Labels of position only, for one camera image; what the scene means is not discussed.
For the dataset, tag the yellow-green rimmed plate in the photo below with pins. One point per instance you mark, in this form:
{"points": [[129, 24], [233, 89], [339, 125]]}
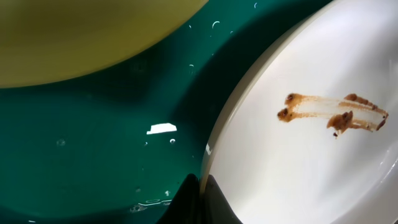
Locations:
{"points": [[46, 41]]}

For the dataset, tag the white plate front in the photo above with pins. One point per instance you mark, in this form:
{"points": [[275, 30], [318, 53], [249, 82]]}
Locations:
{"points": [[309, 134]]}

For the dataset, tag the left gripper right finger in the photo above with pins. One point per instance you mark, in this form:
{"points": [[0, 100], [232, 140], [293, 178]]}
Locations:
{"points": [[215, 208]]}

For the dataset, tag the teal plastic tray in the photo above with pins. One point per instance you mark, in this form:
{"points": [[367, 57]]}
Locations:
{"points": [[115, 146]]}

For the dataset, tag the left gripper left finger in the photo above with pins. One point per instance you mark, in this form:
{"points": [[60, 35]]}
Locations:
{"points": [[185, 206]]}

